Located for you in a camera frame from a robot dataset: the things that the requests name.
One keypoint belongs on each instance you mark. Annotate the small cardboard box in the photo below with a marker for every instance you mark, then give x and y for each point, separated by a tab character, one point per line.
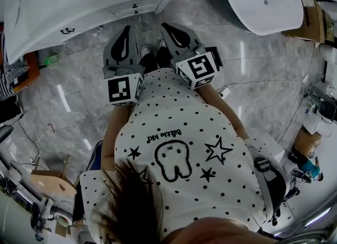
306	143

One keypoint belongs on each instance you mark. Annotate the person's right white shoe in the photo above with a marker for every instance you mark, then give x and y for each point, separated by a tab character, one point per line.
162	44

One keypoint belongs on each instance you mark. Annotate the orange sofa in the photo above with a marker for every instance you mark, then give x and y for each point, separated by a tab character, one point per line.
32	69

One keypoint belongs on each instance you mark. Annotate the large cardboard box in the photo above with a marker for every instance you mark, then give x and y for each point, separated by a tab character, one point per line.
310	22

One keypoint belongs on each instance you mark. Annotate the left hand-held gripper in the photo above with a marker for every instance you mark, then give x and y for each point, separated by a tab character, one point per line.
121	90

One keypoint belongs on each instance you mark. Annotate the person's white polka-dot shirt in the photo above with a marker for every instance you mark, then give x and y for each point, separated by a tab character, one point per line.
184	111

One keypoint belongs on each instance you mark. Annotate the white grey device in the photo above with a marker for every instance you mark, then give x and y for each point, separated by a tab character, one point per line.
39	216

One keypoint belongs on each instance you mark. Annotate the wooden stool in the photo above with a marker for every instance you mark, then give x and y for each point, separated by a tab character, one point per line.
52	185

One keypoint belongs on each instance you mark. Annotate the person's head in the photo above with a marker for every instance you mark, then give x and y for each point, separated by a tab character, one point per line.
216	233

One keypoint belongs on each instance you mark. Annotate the person's right forearm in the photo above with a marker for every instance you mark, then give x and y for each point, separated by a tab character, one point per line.
223	111

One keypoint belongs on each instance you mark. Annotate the person's black backpack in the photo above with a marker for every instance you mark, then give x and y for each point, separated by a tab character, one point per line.
279	190

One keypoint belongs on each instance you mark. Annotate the black white striped blanket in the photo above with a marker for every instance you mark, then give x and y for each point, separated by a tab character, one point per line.
10	74

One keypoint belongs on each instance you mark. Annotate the person's left forearm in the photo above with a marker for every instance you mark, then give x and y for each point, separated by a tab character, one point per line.
116	122

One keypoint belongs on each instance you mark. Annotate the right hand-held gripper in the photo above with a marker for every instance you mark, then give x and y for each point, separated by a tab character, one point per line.
200	69

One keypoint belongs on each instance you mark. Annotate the grey robot device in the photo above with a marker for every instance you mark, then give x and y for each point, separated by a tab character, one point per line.
327	109

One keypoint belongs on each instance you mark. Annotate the white bathtub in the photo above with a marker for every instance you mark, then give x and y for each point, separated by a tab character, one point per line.
263	1

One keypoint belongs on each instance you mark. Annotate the green bottle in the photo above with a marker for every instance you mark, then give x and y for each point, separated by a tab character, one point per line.
51	60

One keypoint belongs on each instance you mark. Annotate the blue chair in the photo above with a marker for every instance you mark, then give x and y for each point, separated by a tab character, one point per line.
94	156

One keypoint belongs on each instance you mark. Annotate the person's black trousers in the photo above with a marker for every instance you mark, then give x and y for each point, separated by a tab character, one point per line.
150	64

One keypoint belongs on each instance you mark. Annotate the person's white shoe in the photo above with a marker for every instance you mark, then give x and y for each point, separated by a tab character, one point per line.
146	51
162	44

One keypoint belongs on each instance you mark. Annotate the person's left white shoe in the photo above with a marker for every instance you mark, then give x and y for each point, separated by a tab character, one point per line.
146	51

